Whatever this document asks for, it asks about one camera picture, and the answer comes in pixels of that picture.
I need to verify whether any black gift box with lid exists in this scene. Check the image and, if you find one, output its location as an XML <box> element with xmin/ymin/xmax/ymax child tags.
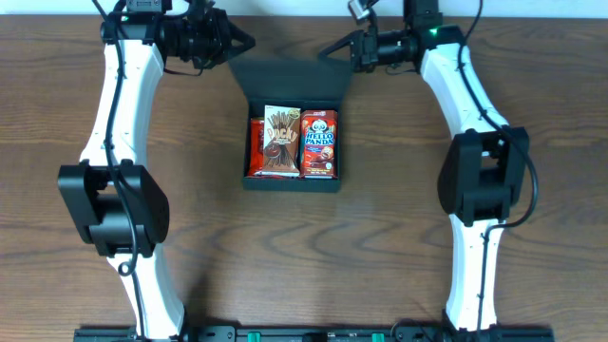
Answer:
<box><xmin>229</xmin><ymin>57</ymin><xmax>352</xmax><ymax>193</ymax></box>

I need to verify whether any red Hacks candy bag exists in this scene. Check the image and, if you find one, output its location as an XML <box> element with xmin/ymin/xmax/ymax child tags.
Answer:
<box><xmin>247</xmin><ymin>118</ymin><xmax>264</xmax><ymax>177</ymax></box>

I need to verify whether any red Hello Panda box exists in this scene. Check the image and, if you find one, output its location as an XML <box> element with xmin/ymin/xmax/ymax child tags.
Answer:
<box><xmin>300</xmin><ymin>109</ymin><xmax>337</xmax><ymax>179</ymax></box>

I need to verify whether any brown Pocky box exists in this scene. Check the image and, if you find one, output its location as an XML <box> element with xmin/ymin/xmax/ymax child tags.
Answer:
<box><xmin>261</xmin><ymin>104</ymin><xmax>301</xmax><ymax>178</ymax></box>

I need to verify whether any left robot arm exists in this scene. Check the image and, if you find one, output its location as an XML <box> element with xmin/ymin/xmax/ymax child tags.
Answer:
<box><xmin>58</xmin><ymin>1</ymin><xmax>255</xmax><ymax>341</ymax></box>

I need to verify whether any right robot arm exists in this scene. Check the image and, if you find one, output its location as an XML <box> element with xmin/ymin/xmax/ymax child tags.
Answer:
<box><xmin>321</xmin><ymin>0</ymin><xmax>535</xmax><ymax>341</ymax></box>

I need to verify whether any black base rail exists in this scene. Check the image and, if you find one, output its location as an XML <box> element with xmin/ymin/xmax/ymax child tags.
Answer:
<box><xmin>73</xmin><ymin>324</ymin><xmax>556</xmax><ymax>342</ymax></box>

